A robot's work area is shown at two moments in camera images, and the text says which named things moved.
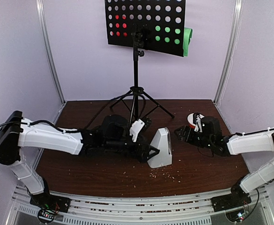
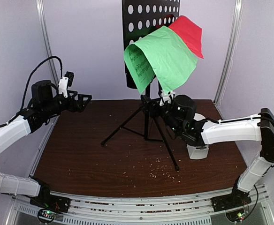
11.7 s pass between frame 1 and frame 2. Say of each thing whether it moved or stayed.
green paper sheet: moved
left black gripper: moved
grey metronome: moved
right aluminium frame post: stayed
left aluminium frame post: stayed
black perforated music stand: moved
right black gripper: moved
